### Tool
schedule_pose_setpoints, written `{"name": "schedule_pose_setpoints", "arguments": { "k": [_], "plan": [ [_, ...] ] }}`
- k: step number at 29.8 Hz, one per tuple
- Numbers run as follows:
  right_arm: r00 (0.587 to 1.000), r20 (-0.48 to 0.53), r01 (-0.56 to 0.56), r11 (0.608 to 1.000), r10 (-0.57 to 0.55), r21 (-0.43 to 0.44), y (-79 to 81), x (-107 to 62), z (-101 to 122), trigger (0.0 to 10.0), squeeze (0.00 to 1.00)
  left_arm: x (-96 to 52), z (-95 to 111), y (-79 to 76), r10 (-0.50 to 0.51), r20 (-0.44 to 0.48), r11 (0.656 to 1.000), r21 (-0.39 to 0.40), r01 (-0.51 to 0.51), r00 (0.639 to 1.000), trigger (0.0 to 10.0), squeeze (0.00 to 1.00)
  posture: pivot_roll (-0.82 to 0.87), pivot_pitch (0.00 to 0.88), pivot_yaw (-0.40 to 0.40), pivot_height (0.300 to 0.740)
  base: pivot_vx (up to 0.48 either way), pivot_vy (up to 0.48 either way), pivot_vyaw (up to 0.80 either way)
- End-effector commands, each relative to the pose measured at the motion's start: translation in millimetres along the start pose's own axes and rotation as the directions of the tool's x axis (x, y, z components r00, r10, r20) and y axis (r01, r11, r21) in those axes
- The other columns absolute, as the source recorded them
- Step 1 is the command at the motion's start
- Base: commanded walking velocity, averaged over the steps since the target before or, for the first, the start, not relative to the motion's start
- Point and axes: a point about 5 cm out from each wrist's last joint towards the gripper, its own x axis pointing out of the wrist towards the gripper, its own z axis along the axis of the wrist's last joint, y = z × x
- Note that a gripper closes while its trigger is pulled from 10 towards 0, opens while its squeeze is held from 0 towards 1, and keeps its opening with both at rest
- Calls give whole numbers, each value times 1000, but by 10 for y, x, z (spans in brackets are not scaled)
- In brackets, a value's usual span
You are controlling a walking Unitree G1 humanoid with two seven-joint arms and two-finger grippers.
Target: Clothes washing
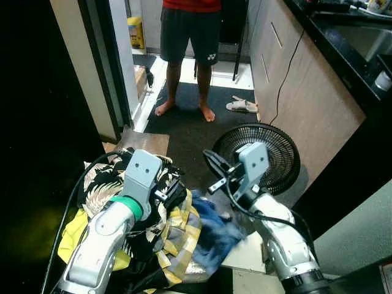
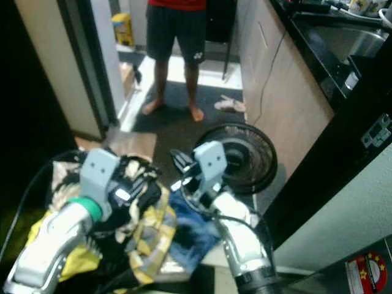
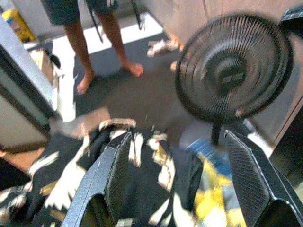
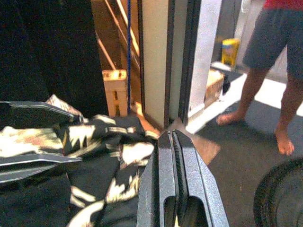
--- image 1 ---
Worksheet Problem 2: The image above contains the yellow grey plaid garment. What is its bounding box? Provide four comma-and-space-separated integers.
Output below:
152, 189, 203, 286

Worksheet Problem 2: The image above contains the blue denim garment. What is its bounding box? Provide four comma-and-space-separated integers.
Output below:
189, 189, 246, 276

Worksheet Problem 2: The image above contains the black round floor fan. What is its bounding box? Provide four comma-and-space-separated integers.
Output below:
212, 122, 301, 196

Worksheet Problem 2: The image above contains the brown cardboard piece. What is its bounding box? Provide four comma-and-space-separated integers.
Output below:
116, 128, 171, 157

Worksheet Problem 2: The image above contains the beige slippers pair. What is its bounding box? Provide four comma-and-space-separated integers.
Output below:
225, 96, 259, 114

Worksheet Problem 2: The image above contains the white plastic stand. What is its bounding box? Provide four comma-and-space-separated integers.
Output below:
183, 236, 271, 294

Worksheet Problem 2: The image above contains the wood front kitchen cabinet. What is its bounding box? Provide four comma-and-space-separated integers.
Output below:
247, 0, 367, 186

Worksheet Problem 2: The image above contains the person in dark shorts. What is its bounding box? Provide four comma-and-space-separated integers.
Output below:
154, 0, 223, 123

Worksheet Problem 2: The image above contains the yellow plastic container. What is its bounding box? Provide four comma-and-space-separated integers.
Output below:
127, 16, 146, 50

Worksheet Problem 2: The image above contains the black kitchen counter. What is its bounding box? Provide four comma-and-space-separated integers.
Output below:
284, 0, 392, 115

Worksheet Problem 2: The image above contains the small white cup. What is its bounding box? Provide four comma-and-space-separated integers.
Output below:
374, 71, 392, 92

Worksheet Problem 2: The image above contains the steel kitchen sink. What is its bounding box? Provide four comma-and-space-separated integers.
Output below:
318, 23, 392, 63

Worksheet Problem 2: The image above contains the white printed mug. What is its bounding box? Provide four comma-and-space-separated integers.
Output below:
366, 0, 392, 15

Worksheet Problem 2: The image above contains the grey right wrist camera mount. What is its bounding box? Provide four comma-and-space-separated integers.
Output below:
236, 142, 271, 192

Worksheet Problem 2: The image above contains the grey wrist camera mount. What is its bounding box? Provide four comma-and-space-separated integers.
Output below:
236, 142, 271, 192
121, 149, 164, 206

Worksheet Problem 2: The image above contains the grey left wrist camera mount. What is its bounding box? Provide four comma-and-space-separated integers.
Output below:
121, 149, 164, 206

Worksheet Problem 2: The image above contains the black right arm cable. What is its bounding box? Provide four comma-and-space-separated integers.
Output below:
223, 176, 314, 247

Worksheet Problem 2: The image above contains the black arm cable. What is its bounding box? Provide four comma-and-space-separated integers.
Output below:
39, 151, 127, 294
223, 176, 314, 247

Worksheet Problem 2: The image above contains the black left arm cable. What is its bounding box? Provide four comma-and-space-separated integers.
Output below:
39, 151, 127, 294

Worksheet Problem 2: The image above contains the thin black hanging cable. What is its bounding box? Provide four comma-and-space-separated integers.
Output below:
269, 29, 306, 127

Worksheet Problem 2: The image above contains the beige door frame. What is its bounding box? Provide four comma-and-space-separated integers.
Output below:
50, 0, 139, 143

